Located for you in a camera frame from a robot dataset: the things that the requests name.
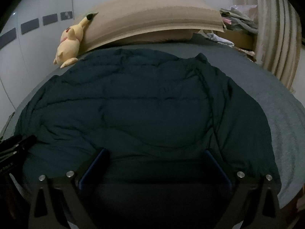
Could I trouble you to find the yellow Pikachu plush toy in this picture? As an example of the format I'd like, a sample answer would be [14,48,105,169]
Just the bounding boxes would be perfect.
[53,16,94,69]

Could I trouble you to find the beige padded headboard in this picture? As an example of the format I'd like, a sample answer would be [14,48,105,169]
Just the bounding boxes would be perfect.
[79,0,223,53]

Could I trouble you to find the wooden bedside cabinet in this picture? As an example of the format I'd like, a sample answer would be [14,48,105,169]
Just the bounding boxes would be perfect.
[215,30,256,62]

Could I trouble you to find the pile of folded clothes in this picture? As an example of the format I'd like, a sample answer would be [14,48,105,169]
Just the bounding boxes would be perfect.
[206,4,259,47]

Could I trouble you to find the dark navy puffer jacket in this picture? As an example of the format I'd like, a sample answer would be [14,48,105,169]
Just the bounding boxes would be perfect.
[15,49,281,189]

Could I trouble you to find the beige pleated curtain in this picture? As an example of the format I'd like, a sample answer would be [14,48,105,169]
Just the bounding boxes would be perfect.
[233,0,301,89]

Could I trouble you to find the grey-blue bed sheet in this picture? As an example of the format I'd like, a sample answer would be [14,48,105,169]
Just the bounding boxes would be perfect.
[5,40,304,207]

